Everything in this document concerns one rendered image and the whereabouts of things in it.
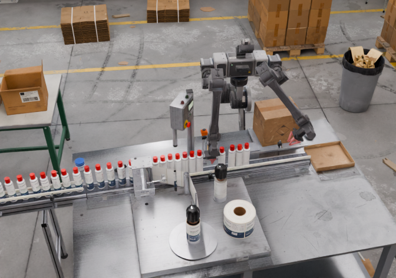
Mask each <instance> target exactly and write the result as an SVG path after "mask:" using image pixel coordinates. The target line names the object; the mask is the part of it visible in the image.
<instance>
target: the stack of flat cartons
mask: <svg viewBox="0 0 396 278"><path fill-rule="evenodd" d="M60 26H61V30H62V34H63V37H64V44H65V45H69V44H82V43H89V42H102V41H110V27H109V22H108V15H107V7H106V4H103V5H96V6H89V5H88V6H81V7H80V6H77V7H73V8H70V7H66V8H61V23H60Z"/></svg>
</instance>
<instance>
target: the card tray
mask: <svg viewBox="0 0 396 278"><path fill-rule="evenodd" d="M304 151H305V152H306V153H307V155H310V156H311V158H310V161H311V163H312V165H313V167H314V169H315V170H316V172H319V171H326V170H334V169H339V168H346V167H353V166H354V165H355V161H354V160H353V158H352V157H351V155H350V154H349V152H348V151H347V150H346V148H345V147H344V145H343V144H342V142H341V141H333V142H328V143H320V144H312V145H308V146H307V147H304Z"/></svg>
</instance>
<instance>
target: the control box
mask: <svg viewBox="0 0 396 278"><path fill-rule="evenodd" d="M185 96H186V94H185V93H182V92H180V93H179V95H178V96H177V97H176V98H175V99H174V101H173V102H172V103H171V104H170V125H171V128H173V129H176V130H180V131H184V130H185V129H186V127H187V126H186V123H187V122H191V120H192V119H193V117H194V114H193V112H192V114H191V115H190V117H189V118H188V113H189V112H190V110H191V109H192V108H193V106H192V107H191V109H190V110H189V112H188V104H189V103H190V101H191V100H192V99H193V96H192V95H189V99H185ZM182 100H183V101H184V105H181V104H180V103H181V101H182Z"/></svg>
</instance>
